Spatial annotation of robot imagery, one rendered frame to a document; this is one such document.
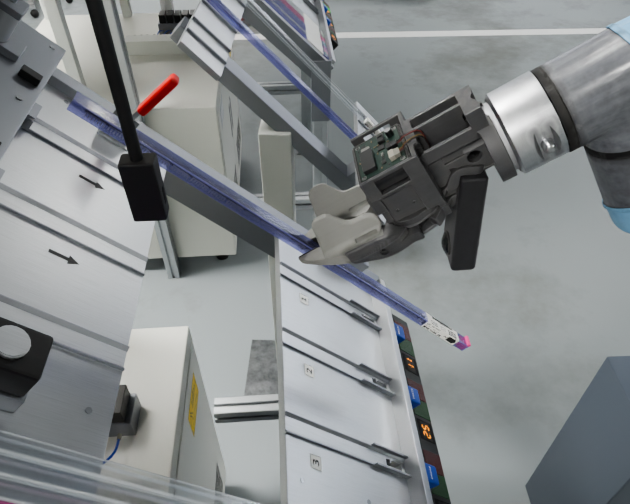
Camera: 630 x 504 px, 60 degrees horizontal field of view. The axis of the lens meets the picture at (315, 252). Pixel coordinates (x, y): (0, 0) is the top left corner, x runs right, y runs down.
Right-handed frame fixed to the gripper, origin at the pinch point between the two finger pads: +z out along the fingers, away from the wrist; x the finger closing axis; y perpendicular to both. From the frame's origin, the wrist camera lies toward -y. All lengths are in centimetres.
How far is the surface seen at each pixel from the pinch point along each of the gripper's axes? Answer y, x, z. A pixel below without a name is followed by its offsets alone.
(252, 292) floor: -75, -84, 65
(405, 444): -27.4, 8.2, 4.8
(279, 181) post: -20, -47, 17
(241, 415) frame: -49, -21, 48
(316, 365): -14.4, 1.9, 9.1
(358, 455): -19.7, 11.5, 7.7
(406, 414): -27.2, 4.6, 3.8
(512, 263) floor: -124, -91, -12
